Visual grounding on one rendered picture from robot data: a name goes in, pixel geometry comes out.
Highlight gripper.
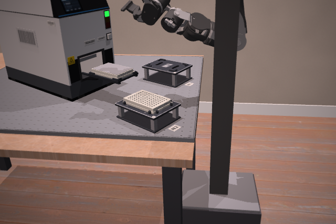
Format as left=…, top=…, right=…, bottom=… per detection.
left=121, top=0, right=171, bottom=26

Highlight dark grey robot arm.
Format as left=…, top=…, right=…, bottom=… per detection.
left=161, top=0, right=247, bottom=51

